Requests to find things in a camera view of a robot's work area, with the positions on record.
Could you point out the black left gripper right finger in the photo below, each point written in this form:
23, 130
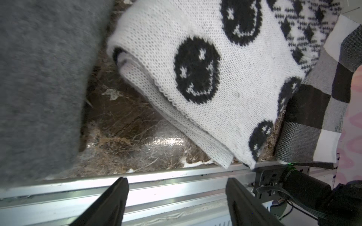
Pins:
244, 209

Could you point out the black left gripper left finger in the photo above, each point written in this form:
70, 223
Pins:
108, 209

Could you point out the black white checkered scarf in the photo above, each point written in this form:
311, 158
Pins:
314, 116

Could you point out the white smiley knit scarf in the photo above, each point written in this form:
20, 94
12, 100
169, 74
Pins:
221, 71

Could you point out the grey scarf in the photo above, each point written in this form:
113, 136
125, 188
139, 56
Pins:
48, 51

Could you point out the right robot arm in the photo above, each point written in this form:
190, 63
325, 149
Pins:
340, 206

